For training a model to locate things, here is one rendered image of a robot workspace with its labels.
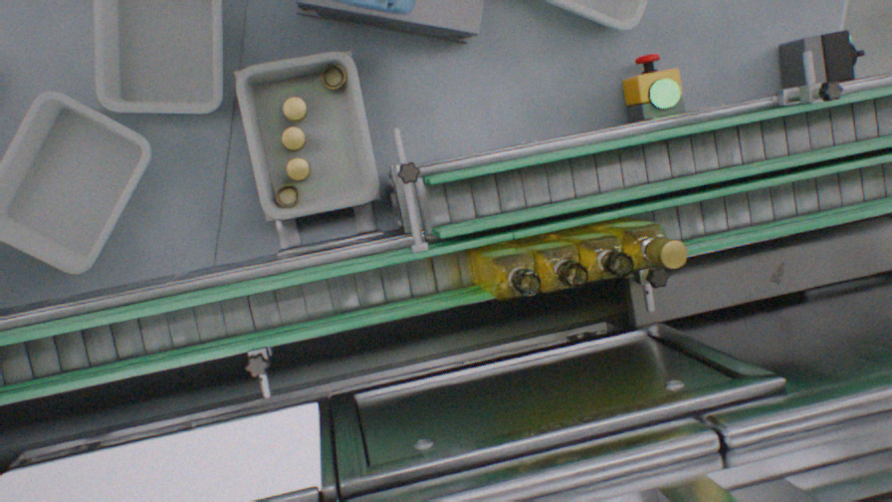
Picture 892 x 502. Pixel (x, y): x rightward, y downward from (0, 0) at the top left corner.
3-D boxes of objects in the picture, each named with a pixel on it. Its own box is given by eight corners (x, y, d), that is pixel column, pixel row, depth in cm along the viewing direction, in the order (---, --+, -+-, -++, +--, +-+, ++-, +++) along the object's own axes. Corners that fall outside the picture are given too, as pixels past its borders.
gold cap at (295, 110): (281, 101, 134) (280, 99, 130) (304, 96, 135) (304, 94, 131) (286, 124, 135) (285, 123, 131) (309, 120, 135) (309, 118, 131)
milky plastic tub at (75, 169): (-12, 220, 133) (-34, 223, 124) (60, 88, 133) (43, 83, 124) (98, 274, 136) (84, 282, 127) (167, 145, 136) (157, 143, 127)
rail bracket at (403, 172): (403, 248, 128) (413, 257, 116) (380, 132, 126) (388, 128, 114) (423, 244, 128) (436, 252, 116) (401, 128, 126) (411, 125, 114)
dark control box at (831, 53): (781, 93, 149) (809, 88, 141) (776, 45, 148) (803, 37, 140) (826, 84, 150) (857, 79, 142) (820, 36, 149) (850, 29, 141)
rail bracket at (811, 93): (773, 109, 136) (822, 103, 122) (766, 60, 135) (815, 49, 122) (796, 104, 136) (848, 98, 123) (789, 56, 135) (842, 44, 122)
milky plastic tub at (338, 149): (268, 220, 137) (265, 223, 129) (236, 75, 135) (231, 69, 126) (377, 198, 140) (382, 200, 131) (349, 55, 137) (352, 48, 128)
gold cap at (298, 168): (284, 159, 135) (284, 159, 131) (308, 155, 136) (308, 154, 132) (289, 182, 136) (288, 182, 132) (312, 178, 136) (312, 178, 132)
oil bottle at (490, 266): (471, 283, 131) (502, 305, 110) (464, 245, 130) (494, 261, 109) (508, 275, 131) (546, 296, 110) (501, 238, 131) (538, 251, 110)
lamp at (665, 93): (650, 111, 138) (657, 110, 135) (645, 82, 137) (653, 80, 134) (677, 106, 139) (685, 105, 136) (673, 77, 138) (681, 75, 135)
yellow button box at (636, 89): (627, 123, 145) (644, 120, 138) (619, 77, 144) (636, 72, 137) (667, 115, 146) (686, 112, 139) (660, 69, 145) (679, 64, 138)
